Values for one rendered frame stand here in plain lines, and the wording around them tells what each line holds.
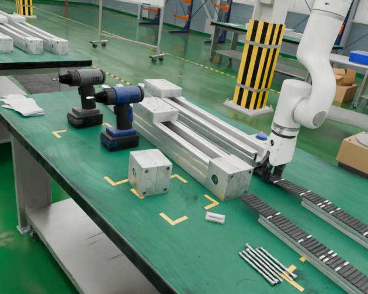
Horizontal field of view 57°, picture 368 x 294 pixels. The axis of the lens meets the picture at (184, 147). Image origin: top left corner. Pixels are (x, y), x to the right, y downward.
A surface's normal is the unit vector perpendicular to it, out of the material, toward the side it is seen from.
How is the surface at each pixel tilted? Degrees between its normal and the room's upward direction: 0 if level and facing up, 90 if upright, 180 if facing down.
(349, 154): 90
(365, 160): 90
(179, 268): 0
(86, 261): 0
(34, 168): 90
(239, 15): 90
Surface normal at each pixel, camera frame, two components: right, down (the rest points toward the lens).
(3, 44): 0.66, 0.40
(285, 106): -0.83, 0.11
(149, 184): 0.47, 0.43
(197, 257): 0.14, -0.90
